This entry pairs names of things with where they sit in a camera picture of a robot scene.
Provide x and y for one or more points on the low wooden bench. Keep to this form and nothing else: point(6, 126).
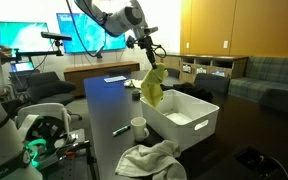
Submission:
point(84, 71)

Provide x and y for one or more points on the white wall outlet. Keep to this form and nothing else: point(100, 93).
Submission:
point(187, 45)
point(225, 44)

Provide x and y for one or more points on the black clothing pile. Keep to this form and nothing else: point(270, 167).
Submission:
point(190, 90)

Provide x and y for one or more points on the small printed shelf item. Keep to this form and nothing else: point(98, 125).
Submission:
point(218, 73)
point(201, 70)
point(186, 68)

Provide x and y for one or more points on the black stereo camera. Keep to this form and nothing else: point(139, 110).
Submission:
point(55, 36)

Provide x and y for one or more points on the green marker pen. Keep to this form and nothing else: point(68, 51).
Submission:
point(121, 130)

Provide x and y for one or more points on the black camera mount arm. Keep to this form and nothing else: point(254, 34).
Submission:
point(40, 52)

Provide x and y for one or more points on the yellow cloth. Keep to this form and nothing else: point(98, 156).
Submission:
point(152, 86)

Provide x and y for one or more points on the green plaid sofa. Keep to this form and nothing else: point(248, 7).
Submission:
point(270, 80)

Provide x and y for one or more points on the wooden shelf cabinet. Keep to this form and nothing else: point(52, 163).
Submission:
point(217, 61)

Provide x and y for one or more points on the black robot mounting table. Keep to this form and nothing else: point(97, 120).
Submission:
point(70, 163)

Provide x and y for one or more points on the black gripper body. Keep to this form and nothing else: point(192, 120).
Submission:
point(146, 45)

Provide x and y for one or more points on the black swivel chair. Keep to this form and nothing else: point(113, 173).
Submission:
point(50, 86)

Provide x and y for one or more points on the white towel cloth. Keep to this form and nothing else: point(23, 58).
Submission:
point(144, 160)

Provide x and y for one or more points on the seated person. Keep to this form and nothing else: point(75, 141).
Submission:
point(4, 52)

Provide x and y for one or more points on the black office chair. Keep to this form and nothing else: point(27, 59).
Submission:
point(173, 73)
point(212, 83)

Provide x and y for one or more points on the open laptop computer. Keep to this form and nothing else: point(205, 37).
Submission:
point(22, 66)

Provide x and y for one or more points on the white mug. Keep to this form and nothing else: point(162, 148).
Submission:
point(139, 128)

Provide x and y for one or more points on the white plastic storage box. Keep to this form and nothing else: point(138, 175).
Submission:
point(184, 133)

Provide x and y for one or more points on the small dark cup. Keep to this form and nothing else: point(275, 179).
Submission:
point(136, 95)

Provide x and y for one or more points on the table power socket box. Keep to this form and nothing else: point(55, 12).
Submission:
point(257, 161)

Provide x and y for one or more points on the wall mounted display screen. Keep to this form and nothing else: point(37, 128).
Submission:
point(20, 36)
point(84, 36)

